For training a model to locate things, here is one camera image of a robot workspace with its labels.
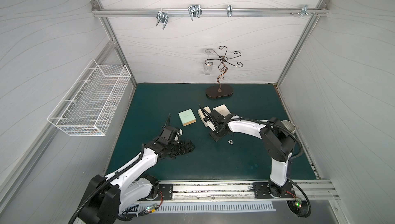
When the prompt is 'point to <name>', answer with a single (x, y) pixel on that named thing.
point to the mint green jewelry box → (187, 117)
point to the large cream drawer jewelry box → (222, 110)
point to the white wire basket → (88, 106)
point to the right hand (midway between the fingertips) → (215, 134)
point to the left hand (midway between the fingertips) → (190, 150)
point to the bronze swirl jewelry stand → (222, 91)
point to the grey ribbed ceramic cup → (289, 125)
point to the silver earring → (230, 141)
